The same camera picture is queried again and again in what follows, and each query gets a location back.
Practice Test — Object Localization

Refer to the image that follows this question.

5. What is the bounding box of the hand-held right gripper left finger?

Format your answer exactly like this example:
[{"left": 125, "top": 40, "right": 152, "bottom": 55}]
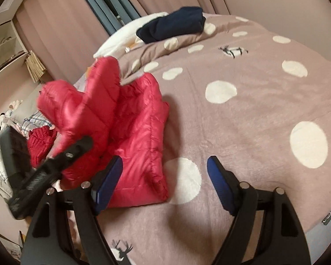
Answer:
[{"left": 21, "top": 155, "right": 124, "bottom": 265}]

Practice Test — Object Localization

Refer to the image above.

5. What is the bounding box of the red puffer jacket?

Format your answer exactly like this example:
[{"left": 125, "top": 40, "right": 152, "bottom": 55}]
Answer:
[{"left": 28, "top": 56, "right": 170, "bottom": 209}]

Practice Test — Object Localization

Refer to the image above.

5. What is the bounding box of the white goose plush toy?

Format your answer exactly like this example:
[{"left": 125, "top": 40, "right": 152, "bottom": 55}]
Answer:
[{"left": 93, "top": 11, "right": 169, "bottom": 59}]

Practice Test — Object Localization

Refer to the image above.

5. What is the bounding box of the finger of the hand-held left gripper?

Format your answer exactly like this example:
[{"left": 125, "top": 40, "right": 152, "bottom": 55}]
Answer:
[{"left": 48, "top": 136, "right": 94, "bottom": 175}]

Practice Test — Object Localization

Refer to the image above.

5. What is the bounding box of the pink curtain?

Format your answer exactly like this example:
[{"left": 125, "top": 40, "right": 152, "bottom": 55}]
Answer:
[{"left": 14, "top": 0, "right": 331, "bottom": 78}]

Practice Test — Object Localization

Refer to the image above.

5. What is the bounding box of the brown polka-dot blanket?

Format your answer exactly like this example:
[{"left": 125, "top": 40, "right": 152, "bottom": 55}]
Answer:
[{"left": 66, "top": 12, "right": 331, "bottom": 265}]

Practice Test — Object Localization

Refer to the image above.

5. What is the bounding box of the white wall shelf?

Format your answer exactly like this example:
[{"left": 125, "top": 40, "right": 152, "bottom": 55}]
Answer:
[{"left": 0, "top": 19, "right": 28, "bottom": 80}]

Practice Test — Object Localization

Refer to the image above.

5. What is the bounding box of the blue curtain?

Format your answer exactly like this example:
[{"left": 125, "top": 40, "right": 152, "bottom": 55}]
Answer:
[{"left": 72, "top": 0, "right": 141, "bottom": 36}]

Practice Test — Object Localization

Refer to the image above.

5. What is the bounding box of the navy folded garment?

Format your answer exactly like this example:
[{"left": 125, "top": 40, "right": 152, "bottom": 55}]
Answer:
[{"left": 136, "top": 6, "right": 206, "bottom": 44}]

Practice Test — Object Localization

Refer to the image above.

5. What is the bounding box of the yellow tassel fringe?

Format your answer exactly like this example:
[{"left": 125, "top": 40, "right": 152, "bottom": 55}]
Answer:
[{"left": 26, "top": 50, "right": 46, "bottom": 83}]

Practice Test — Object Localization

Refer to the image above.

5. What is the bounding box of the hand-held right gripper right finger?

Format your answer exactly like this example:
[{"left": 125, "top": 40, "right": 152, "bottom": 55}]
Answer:
[{"left": 206, "top": 155, "right": 312, "bottom": 265}]

